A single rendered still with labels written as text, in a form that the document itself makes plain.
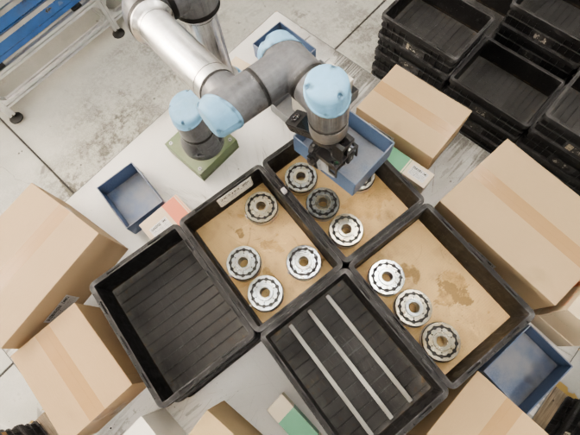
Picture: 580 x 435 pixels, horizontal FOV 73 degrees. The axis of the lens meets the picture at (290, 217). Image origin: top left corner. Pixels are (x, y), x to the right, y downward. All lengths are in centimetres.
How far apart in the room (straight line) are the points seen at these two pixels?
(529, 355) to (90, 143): 237
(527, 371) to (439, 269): 40
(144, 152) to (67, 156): 112
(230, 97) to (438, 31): 158
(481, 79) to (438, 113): 79
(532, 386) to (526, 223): 48
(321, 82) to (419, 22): 153
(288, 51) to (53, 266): 95
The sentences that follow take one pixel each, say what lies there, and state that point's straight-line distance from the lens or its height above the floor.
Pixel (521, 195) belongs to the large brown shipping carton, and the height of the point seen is 90.
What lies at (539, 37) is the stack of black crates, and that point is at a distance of 223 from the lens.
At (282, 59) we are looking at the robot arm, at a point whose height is 145.
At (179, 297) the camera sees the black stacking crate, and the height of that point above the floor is 83.
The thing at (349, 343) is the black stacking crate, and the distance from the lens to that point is 117.
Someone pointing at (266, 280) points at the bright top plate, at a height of 86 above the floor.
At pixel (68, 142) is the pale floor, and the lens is 271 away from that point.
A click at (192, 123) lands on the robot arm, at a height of 97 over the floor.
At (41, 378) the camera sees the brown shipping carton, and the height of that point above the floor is 86.
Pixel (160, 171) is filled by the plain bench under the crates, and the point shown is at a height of 70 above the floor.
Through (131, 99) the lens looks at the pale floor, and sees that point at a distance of 269.
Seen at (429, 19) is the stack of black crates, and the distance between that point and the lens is 218.
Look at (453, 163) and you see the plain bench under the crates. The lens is 152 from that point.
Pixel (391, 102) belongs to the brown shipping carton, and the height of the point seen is 86.
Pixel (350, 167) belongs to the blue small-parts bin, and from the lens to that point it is 103.
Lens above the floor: 199
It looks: 71 degrees down
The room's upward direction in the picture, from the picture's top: 11 degrees counter-clockwise
